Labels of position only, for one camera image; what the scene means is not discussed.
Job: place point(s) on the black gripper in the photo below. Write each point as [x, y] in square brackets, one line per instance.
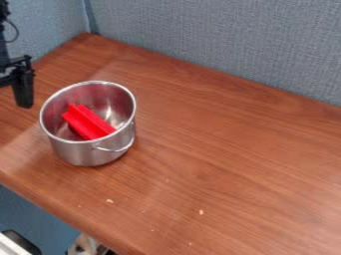
[17, 75]

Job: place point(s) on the stainless steel pot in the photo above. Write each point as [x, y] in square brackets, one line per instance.
[112, 102]

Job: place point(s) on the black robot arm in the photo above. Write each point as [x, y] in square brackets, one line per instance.
[4, 42]

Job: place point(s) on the white spotted object below table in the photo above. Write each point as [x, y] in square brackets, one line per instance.
[85, 246]

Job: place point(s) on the red plastic block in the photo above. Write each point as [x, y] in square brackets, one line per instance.
[85, 123]

